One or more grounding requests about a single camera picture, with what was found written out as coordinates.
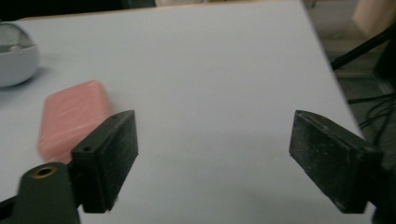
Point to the white bowl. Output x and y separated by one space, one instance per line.
14 59

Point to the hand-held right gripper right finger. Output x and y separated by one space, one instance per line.
333 161

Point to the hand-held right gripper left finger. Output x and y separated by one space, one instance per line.
102 161

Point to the pink soap bar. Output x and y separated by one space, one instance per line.
70 119

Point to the black stand leg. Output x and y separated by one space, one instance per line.
362 48

